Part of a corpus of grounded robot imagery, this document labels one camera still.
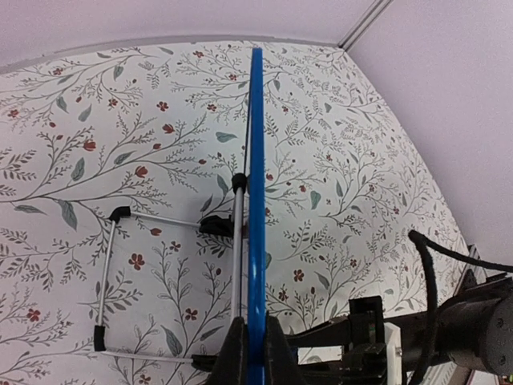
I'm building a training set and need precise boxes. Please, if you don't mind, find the floral patterned tablecloth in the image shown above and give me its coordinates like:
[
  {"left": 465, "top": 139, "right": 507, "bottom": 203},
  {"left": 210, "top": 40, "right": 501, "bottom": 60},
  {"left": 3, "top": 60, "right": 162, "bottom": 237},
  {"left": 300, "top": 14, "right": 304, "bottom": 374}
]
[{"left": 1, "top": 41, "right": 467, "bottom": 384}]

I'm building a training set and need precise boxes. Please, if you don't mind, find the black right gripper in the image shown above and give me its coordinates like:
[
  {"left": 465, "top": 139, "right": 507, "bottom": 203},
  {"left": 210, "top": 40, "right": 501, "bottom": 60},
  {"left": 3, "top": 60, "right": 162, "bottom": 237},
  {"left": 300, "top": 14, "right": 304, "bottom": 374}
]
[{"left": 286, "top": 296, "right": 427, "bottom": 384}]

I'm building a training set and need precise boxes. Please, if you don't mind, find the right aluminium frame post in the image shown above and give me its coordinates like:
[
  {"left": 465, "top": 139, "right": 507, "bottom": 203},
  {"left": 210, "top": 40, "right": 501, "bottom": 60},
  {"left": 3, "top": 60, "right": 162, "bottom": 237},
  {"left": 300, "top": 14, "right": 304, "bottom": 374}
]
[{"left": 337, "top": 0, "right": 394, "bottom": 52}]

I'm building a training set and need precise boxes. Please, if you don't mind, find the small blue-framed whiteboard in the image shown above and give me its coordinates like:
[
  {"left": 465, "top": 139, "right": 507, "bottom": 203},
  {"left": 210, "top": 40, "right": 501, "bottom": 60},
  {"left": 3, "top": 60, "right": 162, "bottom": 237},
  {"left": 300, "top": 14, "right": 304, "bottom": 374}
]
[{"left": 247, "top": 48, "right": 266, "bottom": 384}]

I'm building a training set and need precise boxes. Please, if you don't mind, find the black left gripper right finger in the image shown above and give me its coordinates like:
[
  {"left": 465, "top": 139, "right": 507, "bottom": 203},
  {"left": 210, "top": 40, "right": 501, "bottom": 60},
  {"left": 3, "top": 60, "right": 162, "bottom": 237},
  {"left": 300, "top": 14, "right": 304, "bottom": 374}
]
[{"left": 264, "top": 314, "right": 299, "bottom": 385}]

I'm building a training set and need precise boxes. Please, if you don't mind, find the silver wire whiteboard stand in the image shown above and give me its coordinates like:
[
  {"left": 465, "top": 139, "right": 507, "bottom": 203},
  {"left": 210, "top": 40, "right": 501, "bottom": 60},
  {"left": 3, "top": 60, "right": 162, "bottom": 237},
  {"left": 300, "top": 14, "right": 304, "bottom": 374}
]
[{"left": 93, "top": 172, "right": 249, "bottom": 372}]

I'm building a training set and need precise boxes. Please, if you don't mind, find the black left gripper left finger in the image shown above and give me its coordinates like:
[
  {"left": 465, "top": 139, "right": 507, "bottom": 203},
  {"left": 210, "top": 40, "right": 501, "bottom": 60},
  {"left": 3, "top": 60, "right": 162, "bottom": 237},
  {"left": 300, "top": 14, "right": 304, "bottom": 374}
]
[{"left": 206, "top": 317, "right": 248, "bottom": 385}]

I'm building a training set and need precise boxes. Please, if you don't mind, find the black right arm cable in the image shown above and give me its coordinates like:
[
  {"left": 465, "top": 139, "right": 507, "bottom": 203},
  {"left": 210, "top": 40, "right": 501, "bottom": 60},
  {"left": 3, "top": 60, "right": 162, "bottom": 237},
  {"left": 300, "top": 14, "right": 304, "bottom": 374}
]
[{"left": 406, "top": 229, "right": 513, "bottom": 385}]

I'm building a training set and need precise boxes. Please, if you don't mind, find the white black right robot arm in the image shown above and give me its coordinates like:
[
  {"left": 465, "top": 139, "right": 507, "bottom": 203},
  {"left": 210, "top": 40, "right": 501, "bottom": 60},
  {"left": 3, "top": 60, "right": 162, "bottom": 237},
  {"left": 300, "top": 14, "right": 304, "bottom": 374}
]
[{"left": 287, "top": 274, "right": 512, "bottom": 384}]

